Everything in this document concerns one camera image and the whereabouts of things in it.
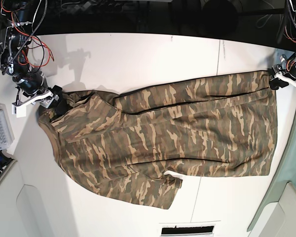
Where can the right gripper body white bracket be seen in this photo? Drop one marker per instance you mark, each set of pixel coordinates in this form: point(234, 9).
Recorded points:
point(32, 90)

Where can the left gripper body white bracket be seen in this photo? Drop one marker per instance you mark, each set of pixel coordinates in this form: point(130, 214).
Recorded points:
point(286, 69)

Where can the camouflage t-shirt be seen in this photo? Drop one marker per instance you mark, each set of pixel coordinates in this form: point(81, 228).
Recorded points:
point(126, 146)

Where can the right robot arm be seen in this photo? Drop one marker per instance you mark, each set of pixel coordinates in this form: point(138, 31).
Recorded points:
point(23, 54)

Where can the clear plastic storage box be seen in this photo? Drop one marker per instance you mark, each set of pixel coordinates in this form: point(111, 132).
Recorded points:
point(0, 127)

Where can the white floor vent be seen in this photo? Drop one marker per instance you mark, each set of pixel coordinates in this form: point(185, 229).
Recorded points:
point(191, 229)

